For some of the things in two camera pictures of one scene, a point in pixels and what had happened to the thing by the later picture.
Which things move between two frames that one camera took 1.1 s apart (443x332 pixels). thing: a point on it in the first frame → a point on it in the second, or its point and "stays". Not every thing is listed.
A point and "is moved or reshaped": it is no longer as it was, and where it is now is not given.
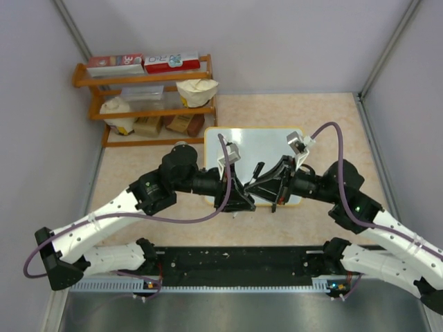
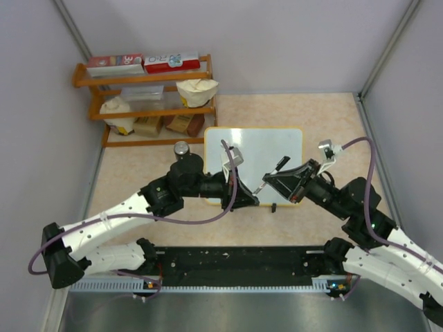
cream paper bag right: (194, 93) stays
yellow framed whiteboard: (255, 144) stays
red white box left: (115, 65) stays
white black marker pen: (252, 179) is moved or reshaped
